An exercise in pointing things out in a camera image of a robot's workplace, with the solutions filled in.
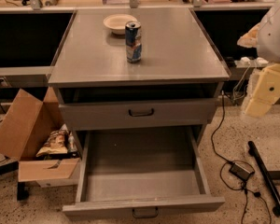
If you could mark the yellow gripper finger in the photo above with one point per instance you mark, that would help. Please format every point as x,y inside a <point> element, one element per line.
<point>263,90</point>

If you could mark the blue silver redbull can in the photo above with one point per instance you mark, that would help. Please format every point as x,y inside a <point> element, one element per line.
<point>133,41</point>

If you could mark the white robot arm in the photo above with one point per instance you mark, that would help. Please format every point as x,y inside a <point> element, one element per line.
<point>268,39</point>

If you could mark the closed upper grey drawer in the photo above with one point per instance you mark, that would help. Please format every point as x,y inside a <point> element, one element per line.
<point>121,115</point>

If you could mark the grey drawer cabinet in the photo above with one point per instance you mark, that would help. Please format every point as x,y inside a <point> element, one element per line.
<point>179,62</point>

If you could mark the open grey drawer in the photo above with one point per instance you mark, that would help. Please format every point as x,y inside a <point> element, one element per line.
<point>141,173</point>

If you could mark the white power strip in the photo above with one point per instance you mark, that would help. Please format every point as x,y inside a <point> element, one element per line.
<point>257,61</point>

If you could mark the black power adapter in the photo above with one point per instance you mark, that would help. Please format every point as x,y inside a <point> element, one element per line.
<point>240,172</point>

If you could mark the black metal floor bar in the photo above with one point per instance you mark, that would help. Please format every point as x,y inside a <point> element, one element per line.
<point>268,176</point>

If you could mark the white paper bowl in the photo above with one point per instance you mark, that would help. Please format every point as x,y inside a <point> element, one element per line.
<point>116,23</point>

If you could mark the small bottle in box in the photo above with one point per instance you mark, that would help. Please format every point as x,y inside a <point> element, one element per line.
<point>71,143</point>

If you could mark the snack chip bag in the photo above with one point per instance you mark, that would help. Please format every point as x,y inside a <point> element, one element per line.
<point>54,145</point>

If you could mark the brown cardboard box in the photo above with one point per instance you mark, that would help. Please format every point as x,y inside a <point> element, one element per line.
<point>25,129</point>

